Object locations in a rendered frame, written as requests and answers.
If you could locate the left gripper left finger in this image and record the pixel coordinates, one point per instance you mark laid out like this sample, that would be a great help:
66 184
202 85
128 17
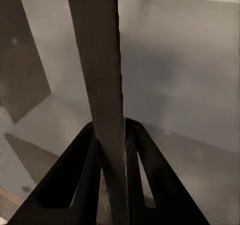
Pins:
68 194

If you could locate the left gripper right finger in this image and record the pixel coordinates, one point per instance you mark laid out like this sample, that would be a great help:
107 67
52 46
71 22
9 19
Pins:
174 205

